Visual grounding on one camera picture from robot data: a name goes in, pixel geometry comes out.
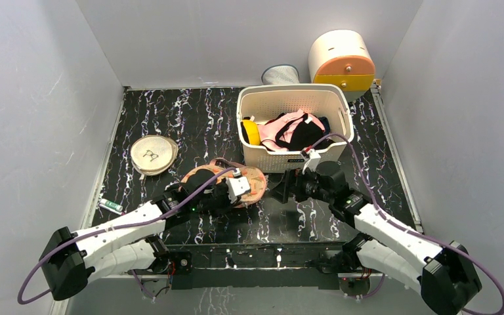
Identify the orange floral bra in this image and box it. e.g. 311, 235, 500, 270
181, 157, 268, 209

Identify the round beige mesh laundry bag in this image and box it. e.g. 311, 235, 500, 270
129, 135, 179, 178

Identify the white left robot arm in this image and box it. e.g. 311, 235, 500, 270
40, 168, 251, 301

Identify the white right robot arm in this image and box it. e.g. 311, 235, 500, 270
271, 162, 482, 314

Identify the black bra in basket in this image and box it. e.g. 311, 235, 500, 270
274, 113, 328, 151

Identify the pink bra in basket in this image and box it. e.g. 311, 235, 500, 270
258, 110, 326, 152

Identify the white mesh cylinder bag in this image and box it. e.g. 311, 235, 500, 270
261, 64, 300, 85

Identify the dark blue garment in basket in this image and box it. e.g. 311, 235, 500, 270
318, 117, 331, 135

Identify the yellow garment in basket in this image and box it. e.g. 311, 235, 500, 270
240, 119, 261, 146

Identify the cream perforated plastic basket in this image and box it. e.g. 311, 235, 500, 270
236, 84, 354, 173

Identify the green white tube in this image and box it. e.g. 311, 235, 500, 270
98, 199, 123, 215

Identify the cream orange drawer box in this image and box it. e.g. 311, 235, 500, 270
308, 30, 375, 102

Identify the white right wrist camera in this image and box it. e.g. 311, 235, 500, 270
301, 147, 321, 175

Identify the aluminium front frame rail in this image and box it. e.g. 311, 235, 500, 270
57, 245, 453, 280

